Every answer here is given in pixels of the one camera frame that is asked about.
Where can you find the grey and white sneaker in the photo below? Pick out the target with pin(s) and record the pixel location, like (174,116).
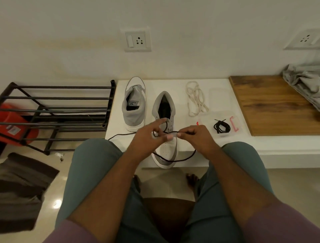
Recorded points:
(167,150)

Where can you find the person's left hand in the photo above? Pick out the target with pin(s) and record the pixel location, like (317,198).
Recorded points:
(142,141)

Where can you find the purple left sleeve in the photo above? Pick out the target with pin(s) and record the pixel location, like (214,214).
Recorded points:
(67,234)

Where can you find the coiled black shoelace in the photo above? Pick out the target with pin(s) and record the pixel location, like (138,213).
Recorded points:
(221,127)

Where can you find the white wall socket plate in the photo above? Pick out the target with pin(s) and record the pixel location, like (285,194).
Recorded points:
(302,40)

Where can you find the pink plastic clip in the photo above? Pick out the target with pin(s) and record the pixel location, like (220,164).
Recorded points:
(235,128)

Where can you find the clear plastic bag with lace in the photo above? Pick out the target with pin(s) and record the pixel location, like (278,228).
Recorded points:
(233,132)

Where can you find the brown wooden board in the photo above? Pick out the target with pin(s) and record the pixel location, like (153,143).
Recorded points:
(272,107)

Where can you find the person's foot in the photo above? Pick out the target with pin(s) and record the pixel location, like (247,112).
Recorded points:
(192,184)
(137,184)

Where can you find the person's right thumb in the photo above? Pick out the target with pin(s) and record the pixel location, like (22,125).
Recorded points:
(183,135)

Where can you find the white wall socket with switch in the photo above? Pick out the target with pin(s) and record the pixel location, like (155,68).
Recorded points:
(137,41)

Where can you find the person's right foot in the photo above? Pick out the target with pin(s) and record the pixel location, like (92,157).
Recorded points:
(192,184)

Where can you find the long black shoelace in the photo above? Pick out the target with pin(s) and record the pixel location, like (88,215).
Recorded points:
(175,160)

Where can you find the white shoelace bundle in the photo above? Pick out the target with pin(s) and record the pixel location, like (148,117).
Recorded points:
(197,100)

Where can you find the purple sleeve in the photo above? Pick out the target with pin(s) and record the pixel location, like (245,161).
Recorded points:
(67,234)
(285,225)

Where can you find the purple right sleeve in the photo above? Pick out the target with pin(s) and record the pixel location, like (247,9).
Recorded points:
(285,225)

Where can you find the red plastic tub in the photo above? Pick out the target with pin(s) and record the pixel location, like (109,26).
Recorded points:
(13,117)

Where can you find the grey sneaker with printed insole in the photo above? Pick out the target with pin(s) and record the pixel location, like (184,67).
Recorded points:
(135,115)

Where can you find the brown stool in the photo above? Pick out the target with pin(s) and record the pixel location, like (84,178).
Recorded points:
(167,217)

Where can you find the brown striped floor mat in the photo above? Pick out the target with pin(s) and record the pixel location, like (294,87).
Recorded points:
(22,190)

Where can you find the person's left middle finger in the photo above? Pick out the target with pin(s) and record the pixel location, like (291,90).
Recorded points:
(165,128)

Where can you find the crumpled grey cloth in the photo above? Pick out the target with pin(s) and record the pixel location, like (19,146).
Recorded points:
(305,82)

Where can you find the empty clear plastic bag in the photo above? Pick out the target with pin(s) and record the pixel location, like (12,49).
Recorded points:
(221,99)

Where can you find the person's right forearm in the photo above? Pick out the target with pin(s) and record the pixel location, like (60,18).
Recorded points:
(240,190)

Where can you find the small scrap of debris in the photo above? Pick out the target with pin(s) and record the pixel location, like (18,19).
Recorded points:
(60,157)

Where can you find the person's right hand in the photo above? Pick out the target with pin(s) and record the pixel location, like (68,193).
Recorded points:
(202,141)

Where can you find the black metal shoe rack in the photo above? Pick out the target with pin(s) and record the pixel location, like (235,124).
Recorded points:
(57,87)

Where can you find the person's left forearm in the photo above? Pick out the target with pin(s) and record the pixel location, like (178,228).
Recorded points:
(110,190)

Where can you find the teal trousers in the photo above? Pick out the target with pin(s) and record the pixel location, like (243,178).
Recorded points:
(95,170)

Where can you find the person's left thumb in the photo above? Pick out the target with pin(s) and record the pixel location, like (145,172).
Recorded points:
(171,137)

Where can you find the person's left foot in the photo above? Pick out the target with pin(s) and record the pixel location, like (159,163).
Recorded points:
(137,184)

